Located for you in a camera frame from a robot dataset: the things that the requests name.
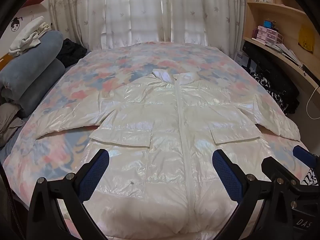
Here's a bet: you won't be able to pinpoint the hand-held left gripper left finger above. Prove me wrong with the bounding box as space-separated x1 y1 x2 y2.
26 149 110 240

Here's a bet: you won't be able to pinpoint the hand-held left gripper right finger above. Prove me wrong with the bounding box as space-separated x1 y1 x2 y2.
212 149 297 240

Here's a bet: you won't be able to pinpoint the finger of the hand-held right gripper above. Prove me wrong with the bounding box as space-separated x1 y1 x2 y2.
292 145 319 170
261 156 302 188

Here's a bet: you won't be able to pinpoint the white shiny puffer jacket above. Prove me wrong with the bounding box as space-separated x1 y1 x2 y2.
37 69 300 240

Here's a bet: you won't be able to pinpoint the pile of white clothes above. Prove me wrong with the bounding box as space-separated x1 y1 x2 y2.
9 16 53 57

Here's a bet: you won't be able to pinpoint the zebra striped cloth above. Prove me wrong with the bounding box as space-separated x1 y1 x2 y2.
301 167 319 185

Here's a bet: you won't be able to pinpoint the black white patterned garment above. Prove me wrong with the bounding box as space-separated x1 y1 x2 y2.
251 72 284 108

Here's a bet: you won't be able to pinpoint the black garments beside desk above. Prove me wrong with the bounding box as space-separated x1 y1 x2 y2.
242 41 300 114

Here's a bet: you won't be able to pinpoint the grey crumpled cloth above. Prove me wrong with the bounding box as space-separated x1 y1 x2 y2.
0 102 25 148

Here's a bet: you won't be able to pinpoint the stack of papers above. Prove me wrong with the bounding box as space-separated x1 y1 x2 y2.
274 42 303 67

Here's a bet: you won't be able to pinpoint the lower grey pillow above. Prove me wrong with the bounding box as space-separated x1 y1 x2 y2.
1 59 65 118

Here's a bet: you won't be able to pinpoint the floral bedspread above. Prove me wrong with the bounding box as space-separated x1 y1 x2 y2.
0 41 304 240

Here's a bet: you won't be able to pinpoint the white cardboard box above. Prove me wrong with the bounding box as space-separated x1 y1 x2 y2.
235 51 250 68

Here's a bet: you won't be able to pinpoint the yellow cloth item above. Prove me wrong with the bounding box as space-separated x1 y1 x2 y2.
298 24 315 53

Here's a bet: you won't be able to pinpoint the black knit garment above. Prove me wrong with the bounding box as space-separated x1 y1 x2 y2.
56 38 88 68

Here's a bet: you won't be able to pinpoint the pink storage drawers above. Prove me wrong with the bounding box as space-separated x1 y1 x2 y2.
256 25 285 45

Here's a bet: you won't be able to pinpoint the blue rolled blanket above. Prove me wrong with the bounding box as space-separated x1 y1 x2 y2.
0 30 64 90

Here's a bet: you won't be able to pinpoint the light wooden shelf unit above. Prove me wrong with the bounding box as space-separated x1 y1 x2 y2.
241 0 320 95

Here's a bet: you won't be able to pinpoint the orange wooden headboard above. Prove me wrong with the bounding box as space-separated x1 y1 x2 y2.
0 55 12 68

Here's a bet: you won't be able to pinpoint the white leaf print curtain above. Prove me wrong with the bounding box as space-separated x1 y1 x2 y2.
47 0 165 53
160 0 247 55

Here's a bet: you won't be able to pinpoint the white cable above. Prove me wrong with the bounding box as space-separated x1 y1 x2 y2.
307 85 320 119

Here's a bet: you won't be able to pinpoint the cartoon wall sticker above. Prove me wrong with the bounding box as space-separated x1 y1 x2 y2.
10 16 23 32

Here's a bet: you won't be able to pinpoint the red wall shelf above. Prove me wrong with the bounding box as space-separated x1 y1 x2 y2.
21 0 49 8

